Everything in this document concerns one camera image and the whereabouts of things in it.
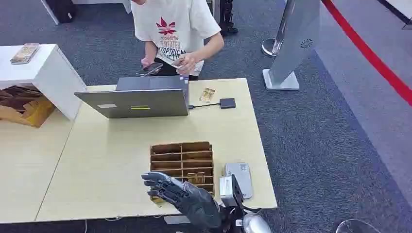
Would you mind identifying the person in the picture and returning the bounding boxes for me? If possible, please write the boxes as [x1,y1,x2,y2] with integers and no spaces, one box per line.
[130,0,225,81]

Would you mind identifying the grey laptop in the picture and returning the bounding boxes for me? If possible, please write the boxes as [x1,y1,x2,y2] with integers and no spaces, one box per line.
[74,75,190,119]

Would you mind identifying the dark smartphone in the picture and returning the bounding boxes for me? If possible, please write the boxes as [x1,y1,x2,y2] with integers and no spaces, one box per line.
[136,62,164,77]

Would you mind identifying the black adapter cable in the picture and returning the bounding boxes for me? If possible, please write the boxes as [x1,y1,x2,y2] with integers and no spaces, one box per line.
[188,102,222,110]

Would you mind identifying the white shelf unit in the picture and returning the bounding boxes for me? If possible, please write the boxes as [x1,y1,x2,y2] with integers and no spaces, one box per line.
[0,43,87,121]

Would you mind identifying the wooden card box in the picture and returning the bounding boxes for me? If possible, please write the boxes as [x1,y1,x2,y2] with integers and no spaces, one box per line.
[149,141,215,204]

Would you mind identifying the brown printed card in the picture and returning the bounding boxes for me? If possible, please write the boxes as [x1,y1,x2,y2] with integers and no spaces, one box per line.
[187,172,206,184]

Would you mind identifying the red barrier rope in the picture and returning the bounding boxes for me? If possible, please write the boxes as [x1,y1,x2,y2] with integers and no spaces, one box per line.
[321,0,412,107]

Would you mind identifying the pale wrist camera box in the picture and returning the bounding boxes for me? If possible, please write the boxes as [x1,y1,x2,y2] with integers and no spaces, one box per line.
[219,174,244,208]

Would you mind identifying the chrome round base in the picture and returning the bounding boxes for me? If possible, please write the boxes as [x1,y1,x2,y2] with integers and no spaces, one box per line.
[335,219,382,233]

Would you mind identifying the chrome stanchion post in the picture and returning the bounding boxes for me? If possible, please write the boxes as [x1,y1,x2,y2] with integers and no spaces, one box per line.
[261,0,297,59]

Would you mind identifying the person's left hand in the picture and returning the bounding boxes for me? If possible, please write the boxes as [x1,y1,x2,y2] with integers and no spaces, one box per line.
[173,53,202,76]

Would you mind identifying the white cable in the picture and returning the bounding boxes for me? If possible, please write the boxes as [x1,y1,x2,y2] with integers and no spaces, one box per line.
[84,216,123,233]

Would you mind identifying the brown cardboard boxes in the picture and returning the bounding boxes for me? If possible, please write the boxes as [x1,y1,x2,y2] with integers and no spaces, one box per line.
[0,85,56,129]

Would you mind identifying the grey card reader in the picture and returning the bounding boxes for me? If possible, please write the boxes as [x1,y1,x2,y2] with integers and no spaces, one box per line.
[224,163,254,200]

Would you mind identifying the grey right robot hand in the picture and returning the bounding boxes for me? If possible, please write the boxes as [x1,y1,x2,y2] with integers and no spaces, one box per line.
[141,171,223,231]

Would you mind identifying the stack of printed cards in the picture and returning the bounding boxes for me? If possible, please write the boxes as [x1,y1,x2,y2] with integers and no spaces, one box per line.
[10,43,40,65]

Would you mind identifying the grey kiosk stand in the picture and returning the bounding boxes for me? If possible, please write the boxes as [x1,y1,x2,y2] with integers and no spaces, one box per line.
[262,0,322,91]

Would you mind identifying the gold printed card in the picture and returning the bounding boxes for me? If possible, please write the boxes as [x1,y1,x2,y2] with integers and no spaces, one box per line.
[199,87,216,103]

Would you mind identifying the white table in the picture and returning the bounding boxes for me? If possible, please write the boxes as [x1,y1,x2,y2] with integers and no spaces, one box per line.
[40,0,132,26]

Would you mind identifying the white counter with dark edge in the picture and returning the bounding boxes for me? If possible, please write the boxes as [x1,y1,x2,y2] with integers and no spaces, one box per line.
[377,0,412,30]

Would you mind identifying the black robot legs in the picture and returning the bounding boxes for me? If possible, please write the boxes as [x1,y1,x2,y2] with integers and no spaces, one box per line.
[219,0,239,36]

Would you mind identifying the white plate under desk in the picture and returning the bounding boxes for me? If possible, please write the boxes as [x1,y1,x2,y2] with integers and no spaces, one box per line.
[163,215,191,225]

